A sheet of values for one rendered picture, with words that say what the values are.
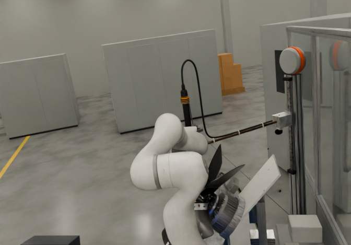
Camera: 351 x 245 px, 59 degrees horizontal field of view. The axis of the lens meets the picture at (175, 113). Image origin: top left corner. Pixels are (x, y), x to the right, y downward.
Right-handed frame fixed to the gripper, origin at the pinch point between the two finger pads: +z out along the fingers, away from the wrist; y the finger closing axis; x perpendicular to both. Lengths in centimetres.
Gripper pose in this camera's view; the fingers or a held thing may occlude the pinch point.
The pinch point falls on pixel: (188, 127)
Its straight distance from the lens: 159.5
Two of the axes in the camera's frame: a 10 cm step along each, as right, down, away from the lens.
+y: 9.8, -0.8, -2.0
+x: -1.4, -9.6, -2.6
